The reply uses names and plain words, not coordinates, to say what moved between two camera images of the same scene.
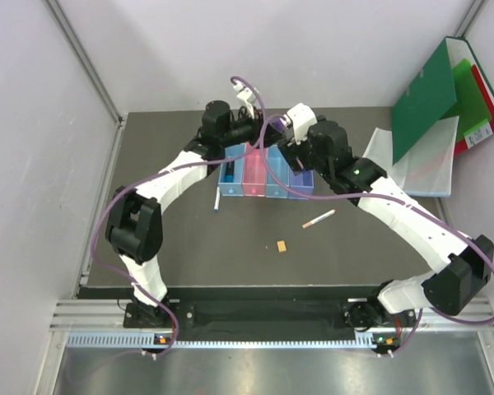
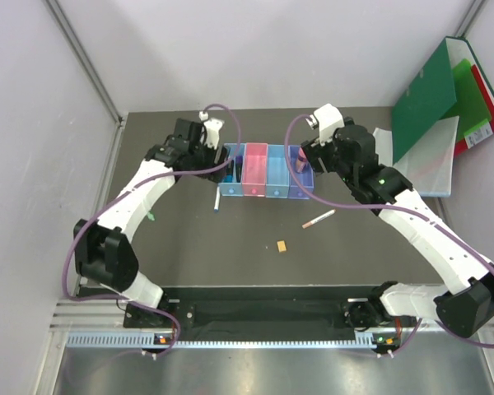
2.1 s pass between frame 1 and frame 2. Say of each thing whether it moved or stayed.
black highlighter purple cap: moved
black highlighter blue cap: stayed
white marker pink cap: stayed
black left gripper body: moved
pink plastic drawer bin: stayed
